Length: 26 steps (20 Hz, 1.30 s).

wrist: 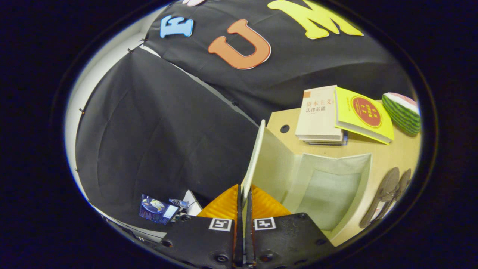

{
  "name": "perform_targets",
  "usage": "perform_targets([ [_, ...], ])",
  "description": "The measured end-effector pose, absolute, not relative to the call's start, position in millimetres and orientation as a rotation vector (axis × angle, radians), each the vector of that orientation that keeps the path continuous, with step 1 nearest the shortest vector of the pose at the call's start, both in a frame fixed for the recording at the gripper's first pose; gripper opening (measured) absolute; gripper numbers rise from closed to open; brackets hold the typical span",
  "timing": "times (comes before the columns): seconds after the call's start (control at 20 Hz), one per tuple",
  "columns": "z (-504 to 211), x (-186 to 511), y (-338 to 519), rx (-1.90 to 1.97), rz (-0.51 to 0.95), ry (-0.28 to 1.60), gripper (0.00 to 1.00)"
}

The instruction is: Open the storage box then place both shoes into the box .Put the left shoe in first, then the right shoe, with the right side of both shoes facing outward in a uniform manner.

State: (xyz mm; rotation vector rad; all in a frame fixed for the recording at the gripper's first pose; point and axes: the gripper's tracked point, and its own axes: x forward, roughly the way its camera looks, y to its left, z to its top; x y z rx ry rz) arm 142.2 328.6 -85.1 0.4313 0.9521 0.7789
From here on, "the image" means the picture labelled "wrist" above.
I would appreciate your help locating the blue printed box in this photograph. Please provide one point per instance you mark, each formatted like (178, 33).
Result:
(157, 210)

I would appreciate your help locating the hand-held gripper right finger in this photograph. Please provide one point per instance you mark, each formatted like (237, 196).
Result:
(287, 239)

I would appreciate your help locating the watermelon slice plush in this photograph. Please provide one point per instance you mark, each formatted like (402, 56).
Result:
(401, 112)

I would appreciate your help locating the yellow book with red circle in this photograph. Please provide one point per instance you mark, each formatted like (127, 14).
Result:
(364, 116)

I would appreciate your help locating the brown fuzzy shoe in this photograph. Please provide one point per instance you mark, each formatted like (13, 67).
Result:
(384, 190)
(404, 178)

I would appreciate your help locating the beige book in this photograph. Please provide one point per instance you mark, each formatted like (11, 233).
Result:
(317, 112)

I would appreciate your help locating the cream fabric storage box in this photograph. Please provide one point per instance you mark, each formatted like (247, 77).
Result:
(325, 194)

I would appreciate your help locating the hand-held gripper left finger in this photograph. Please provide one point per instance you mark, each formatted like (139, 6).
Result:
(201, 243)

